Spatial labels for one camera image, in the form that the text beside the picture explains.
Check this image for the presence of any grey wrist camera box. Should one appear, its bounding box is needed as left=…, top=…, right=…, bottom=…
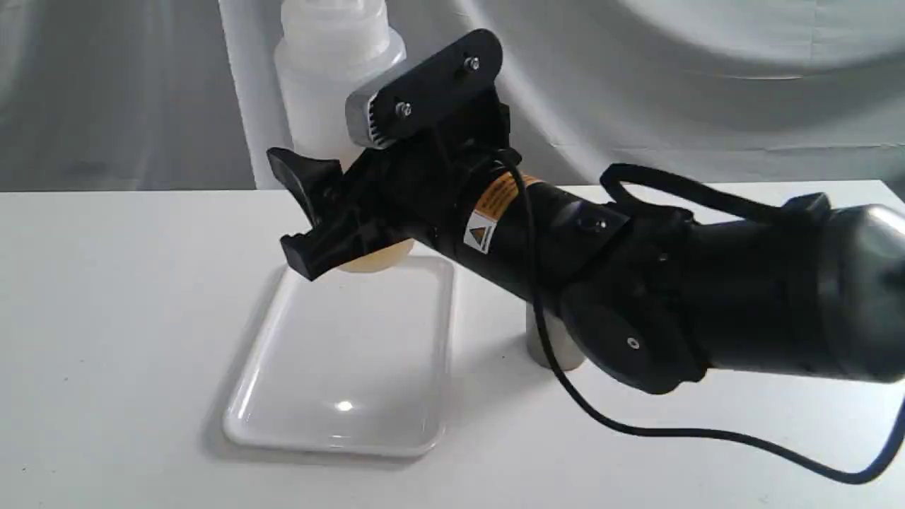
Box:
left=344, top=29, right=503, bottom=149

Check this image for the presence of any grey fabric backdrop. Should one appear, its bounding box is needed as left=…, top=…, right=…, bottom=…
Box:
left=2, top=1, right=904, bottom=194

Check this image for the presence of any stainless steel cup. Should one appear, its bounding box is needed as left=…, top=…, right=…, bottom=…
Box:
left=525, top=303, right=586, bottom=373

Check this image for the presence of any white rectangular plastic tray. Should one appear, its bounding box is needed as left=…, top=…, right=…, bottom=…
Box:
left=222, top=255, right=457, bottom=460

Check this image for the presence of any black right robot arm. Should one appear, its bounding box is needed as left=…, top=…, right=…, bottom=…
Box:
left=267, top=90, right=903, bottom=395

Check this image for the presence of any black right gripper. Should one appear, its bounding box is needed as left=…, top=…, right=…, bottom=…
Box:
left=267, top=89, right=524, bottom=281

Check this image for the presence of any translucent squeeze bottle amber liquid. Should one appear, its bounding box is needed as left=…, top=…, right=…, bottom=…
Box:
left=274, top=0, right=416, bottom=274

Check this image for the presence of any black camera cable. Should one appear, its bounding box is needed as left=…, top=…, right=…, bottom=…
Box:
left=452, top=147, right=905, bottom=486

